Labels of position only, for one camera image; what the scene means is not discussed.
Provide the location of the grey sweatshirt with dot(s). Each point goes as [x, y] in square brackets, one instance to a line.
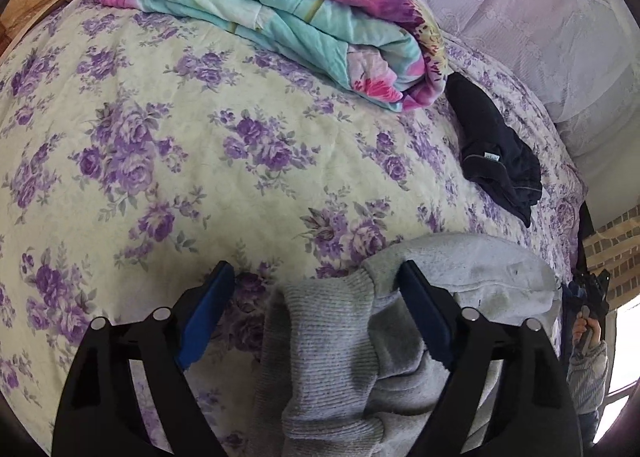
[340, 337]

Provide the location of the purple floral bedspread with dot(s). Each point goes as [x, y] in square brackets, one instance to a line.
[200, 177]

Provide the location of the person's right hand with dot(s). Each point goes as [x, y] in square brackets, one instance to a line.
[580, 330]

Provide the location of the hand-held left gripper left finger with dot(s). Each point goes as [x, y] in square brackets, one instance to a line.
[210, 317]

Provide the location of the bright window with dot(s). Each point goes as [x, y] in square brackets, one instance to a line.
[625, 347]

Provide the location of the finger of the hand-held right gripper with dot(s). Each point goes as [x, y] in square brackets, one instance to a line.
[572, 294]

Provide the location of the black garment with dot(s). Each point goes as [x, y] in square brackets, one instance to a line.
[485, 137]

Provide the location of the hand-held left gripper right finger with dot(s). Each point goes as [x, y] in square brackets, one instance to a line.
[425, 317]

